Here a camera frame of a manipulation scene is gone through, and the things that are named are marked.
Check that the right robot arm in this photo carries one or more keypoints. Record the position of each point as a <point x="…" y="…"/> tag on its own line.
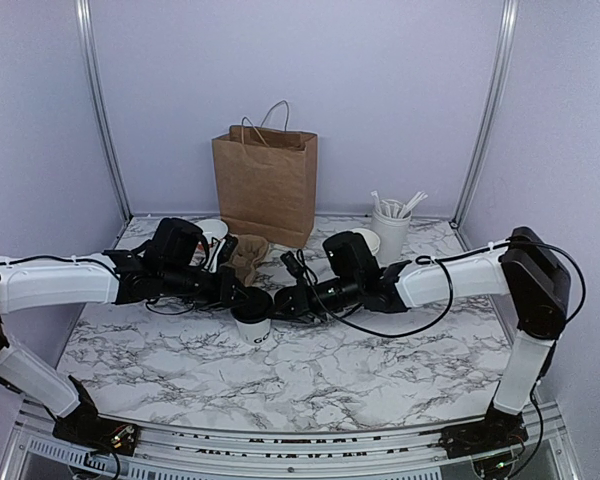
<point x="521" y="267"/>

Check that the orange and white bowl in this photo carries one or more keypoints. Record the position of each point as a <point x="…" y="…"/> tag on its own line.
<point x="213" y="230"/>

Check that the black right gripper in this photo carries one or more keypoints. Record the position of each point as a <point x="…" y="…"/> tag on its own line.
<point x="300" y="297"/>

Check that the brown pulp cup carrier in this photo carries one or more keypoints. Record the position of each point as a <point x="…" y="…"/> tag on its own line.
<point x="247" y="256"/>

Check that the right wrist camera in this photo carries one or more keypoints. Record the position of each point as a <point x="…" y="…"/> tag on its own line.
<point x="295" y="265"/>

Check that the front aluminium rail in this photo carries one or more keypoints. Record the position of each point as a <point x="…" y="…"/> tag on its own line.
<point x="429" y="451"/>

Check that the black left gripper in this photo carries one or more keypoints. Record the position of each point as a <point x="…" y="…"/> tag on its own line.
<point x="229" y="281"/>

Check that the brown paper bag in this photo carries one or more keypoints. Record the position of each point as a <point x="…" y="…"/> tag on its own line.
<point x="266" y="181"/>

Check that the left aluminium frame post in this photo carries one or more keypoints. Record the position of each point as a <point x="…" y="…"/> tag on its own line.
<point x="89" y="51"/>

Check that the aluminium frame post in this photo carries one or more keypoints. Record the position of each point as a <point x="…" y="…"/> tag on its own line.
<point x="495" y="94"/>
<point x="89" y="51"/>

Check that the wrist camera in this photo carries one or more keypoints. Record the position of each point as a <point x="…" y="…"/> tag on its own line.
<point x="221" y="252"/>
<point x="295" y="265"/>

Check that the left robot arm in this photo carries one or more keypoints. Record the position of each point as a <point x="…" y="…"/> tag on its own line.
<point x="173" y="264"/>

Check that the stack of white paper cups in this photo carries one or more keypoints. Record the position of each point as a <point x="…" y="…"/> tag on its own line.
<point x="371" y="239"/>

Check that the right aluminium frame post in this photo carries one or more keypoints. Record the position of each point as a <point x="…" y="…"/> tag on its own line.
<point x="495" y="94"/>

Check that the white ribbed straw holder cup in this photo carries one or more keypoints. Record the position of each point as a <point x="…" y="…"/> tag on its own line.
<point x="392" y="233"/>

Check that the white wrapped straws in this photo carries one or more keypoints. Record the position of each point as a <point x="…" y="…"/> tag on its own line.
<point x="395" y="209"/>

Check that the black plastic cup lid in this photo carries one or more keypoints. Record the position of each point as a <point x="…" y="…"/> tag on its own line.
<point x="255" y="309"/>

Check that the white paper coffee cup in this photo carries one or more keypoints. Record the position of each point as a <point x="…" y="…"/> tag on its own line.
<point x="254" y="333"/>

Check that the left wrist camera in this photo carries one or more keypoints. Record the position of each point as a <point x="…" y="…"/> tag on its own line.
<point x="221" y="252"/>

